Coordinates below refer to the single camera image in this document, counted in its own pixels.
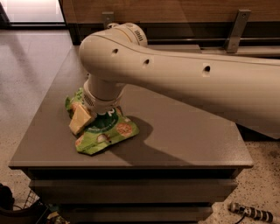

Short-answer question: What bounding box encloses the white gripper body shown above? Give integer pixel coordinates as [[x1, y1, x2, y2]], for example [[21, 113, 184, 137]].
[[82, 87, 123, 114]]

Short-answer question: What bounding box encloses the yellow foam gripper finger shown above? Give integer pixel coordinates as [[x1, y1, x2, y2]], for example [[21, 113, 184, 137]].
[[69, 103, 97, 135]]

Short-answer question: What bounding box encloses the green rice chip bag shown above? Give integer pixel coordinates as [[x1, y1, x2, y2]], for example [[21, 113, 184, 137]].
[[65, 87, 139, 156]]

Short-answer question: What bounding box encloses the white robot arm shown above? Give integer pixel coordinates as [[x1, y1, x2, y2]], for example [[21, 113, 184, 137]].
[[79, 23, 280, 139]]

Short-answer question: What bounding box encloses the grey drawer cabinet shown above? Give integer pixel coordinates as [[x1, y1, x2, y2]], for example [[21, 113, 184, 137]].
[[10, 48, 253, 224]]

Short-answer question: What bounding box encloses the dark basket with clutter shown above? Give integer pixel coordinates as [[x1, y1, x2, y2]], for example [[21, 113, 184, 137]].
[[0, 184, 70, 224]]

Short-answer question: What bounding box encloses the black white striped tool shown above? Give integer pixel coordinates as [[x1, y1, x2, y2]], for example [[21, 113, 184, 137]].
[[228, 202, 280, 224]]

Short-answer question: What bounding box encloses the left metal wall bracket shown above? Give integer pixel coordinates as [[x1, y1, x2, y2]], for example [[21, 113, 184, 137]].
[[101, 11, 115, 29]]

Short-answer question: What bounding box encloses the metal wall bracket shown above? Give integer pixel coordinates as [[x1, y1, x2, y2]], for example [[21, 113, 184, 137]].
[[224, 9, 251, 53], [101, 11, 115, 29]]

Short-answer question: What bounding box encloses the right metal wall bracket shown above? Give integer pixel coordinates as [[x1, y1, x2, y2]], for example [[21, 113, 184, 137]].
[[224, 9, 251, 53]]

